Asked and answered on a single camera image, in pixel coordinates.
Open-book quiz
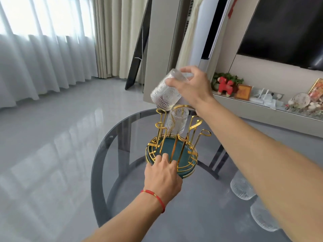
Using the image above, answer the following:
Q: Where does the white router with antennas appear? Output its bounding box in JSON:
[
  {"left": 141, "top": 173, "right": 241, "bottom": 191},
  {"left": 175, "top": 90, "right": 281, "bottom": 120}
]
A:
[{"left": 249, "top": 88, "right": 284, "bottom": 110}]

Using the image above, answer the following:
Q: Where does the clear embossed drinking glass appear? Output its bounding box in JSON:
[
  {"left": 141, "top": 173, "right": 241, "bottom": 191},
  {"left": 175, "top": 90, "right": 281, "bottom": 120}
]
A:
[
  {"left": 151, "top": 69, "right": 194, "bottom": 111},
  {"left": 250, "top": 196, "right": 281, "bottom": 232},
  {"left": 230, "top": 170, "right": 257, "bottom": 201},
  {"left": 165, "top": 107, "right": 190, "bottom": 136}
]

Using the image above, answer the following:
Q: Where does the person's right hand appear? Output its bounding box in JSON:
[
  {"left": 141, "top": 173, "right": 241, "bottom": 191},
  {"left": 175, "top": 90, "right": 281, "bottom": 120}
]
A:
[{"left": 165, "top": 66, "right": 215, "bottom": 116}]

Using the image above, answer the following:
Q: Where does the beige drape curtain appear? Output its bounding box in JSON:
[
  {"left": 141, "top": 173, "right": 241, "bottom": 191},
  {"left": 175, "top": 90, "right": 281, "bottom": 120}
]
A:
[{"left": 91, "top": 0, "right": 150, "bottom": 79}]

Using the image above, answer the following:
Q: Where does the white standing air conditioner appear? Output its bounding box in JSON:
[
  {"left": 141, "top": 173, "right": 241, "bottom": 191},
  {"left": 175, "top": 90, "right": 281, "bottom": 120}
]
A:
[{"left": 189, "top": 0, "right": 229, "bottom": 71}]

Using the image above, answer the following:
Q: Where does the gold framed red picture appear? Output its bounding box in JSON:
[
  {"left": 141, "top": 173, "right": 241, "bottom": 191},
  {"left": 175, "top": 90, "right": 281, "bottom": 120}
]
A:
[{"left": 308, "top": 78, "right": 323, "bottom": 103}]

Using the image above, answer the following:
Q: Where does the cream fabric cover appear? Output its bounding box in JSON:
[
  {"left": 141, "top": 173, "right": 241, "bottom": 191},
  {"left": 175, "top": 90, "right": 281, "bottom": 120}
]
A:
[{"left": 176, "top": 0, "right": 205, "bottom": 70}]

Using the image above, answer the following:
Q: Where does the black framed standing mirror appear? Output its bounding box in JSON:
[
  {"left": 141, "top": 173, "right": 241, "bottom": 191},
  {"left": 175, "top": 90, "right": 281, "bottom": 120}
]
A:
[{"left": 125, "top": 0, "right": 153, "bottom": 90}]

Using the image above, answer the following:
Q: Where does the person's left forearm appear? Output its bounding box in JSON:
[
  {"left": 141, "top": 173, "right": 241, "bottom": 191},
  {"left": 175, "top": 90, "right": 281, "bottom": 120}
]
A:
[{"left": 82, "top": 193, "right": 166, "bottom": 242}]

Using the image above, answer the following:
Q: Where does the red string bracelet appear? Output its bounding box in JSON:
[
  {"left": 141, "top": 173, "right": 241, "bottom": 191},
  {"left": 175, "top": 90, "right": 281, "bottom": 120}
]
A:
[{"left": 140, "top": 190, "right": 166, "bottom": 214}]

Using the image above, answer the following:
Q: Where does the person's left hand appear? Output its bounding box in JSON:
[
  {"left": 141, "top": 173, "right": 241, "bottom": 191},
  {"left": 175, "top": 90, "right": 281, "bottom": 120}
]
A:
[{"left": 144, "top": 153, "right": 183, "bottom": 203}]

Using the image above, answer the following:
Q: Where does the small orange framed picture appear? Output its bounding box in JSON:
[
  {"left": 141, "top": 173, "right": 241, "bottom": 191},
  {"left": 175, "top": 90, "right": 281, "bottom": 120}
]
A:
[{"left": 235, "top": 84, "right": 253, "bottom": 101}]

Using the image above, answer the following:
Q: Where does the white sheer curtain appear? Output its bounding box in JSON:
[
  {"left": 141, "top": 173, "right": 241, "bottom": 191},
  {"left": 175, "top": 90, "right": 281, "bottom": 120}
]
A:
[{"left": 0, "top": 0, "right": 98, "bottom": 109}]

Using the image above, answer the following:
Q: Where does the person's right forearm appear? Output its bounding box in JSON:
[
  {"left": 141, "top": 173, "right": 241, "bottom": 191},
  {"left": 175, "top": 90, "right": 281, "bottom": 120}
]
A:
[{"left": 197, "top": 97, "right": 323, "bottom": 242}]

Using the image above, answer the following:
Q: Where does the black television screen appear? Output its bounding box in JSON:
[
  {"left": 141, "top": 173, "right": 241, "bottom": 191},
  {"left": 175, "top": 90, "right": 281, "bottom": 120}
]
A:
[{"left": 237, "top": 0, "right": 323, "bottom": 71}]

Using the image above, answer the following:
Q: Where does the beige media console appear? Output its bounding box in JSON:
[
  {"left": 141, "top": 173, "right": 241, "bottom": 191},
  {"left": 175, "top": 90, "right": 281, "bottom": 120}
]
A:
[{"left": 213, "top": 92, "right": 323, "bottom": 139}]

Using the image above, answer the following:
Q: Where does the red toy horse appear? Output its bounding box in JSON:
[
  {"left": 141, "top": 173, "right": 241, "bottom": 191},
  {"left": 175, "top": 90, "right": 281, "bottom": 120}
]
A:
[{"left": 218, "top": 76, "right": 235, "bottom": 97}]

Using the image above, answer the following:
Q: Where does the gold cup rack teal tray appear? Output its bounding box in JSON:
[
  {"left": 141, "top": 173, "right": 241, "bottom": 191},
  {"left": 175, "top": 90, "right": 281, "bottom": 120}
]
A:
[{"left": 145, "top": 104, "right": 212, "bottom": 179}]

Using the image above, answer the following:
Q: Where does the round decorative plate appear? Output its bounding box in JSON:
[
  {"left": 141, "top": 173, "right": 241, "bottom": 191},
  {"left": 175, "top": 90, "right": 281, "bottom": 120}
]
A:
[{"left": 288, "top": 93, "right": 311, "bottom": 109}]

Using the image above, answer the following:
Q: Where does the red hanging ornament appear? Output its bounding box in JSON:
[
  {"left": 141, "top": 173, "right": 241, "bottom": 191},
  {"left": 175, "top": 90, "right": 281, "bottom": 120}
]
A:
[{"left": 228, "top": 0, "right": 241, "bottom": 19}]

